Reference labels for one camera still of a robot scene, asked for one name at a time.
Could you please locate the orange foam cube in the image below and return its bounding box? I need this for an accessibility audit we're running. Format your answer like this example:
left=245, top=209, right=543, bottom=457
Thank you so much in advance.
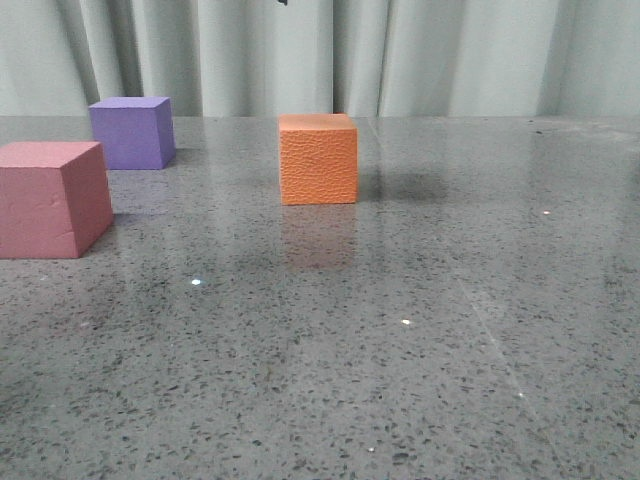
left=278, top=114, right=358, bottom=205

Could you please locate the purple foam cube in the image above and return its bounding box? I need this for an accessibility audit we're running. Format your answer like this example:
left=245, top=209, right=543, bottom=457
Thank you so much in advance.
left=89, top=97, right=176, bottom=170

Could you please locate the pink foam cube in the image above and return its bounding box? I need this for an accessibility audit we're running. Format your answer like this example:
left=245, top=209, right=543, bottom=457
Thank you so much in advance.
left=1, top=141, right=114, bottom=259

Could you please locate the pale green curtain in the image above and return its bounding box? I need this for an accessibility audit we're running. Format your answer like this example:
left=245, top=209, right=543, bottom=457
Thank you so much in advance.
left=1, top=1, right=639, bottom=117

